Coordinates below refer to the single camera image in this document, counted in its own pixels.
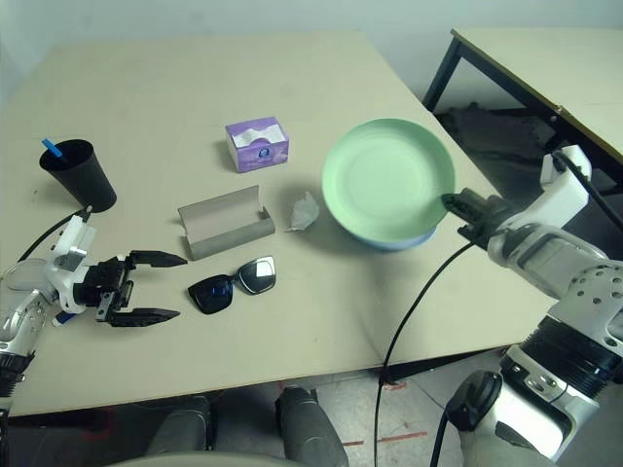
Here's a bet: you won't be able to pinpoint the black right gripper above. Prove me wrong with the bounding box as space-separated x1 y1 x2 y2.
439 188 512 250

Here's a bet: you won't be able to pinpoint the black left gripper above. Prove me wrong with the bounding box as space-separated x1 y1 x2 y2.
72 249 189 328

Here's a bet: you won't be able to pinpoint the black sunglasses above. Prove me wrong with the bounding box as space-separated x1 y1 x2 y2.
187 255 278 318

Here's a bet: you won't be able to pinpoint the light green plate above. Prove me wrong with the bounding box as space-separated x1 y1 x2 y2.
321 118 457 243

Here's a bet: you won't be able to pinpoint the grey glasses case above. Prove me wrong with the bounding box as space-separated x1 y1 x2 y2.
176 185 276 263

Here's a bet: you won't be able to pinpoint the white tissue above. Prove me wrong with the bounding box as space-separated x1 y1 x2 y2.
284 191 321 234

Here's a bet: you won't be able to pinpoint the dark rumpled cloth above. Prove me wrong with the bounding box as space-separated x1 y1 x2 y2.
434 102 559 196

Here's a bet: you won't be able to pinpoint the black plastic cup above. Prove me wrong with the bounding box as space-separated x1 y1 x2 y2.
38 138 119 214

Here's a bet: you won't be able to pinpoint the grey robot left leg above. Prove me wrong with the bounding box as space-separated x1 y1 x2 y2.
144 394 216 458

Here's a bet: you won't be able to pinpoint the grey robot leg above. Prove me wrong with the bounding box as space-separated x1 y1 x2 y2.
274 385 349 467
144 394 216 458

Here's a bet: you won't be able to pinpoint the all-blue marker pen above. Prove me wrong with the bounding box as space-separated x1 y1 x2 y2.
41 138 68 164

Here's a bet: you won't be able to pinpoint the black table base bar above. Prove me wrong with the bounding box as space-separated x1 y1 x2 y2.
383 342 510 383

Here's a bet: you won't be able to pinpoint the purple tissue pack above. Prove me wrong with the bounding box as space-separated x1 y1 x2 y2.
224 115 292 174

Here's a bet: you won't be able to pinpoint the grey robot torso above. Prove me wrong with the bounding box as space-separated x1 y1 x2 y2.
109 449 293 467

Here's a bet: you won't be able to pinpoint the grey robot right leg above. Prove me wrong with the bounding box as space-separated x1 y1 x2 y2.
274 385 349 467

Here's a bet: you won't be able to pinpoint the red floor tape strip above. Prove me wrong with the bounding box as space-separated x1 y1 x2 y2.
378 430 429 445

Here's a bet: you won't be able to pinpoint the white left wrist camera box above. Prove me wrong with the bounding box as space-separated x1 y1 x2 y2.
46 213 96 312

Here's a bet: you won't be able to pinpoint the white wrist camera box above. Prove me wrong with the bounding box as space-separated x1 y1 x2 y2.
486 144 594 244
46 213 96 312

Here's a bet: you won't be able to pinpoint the thick black left wrist cable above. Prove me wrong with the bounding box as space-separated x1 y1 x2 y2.
17 204 93 264

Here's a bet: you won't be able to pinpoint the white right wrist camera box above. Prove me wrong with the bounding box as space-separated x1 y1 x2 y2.
486 144 594 244

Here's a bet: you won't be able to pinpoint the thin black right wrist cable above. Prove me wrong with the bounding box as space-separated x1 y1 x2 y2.
373 240 477 467

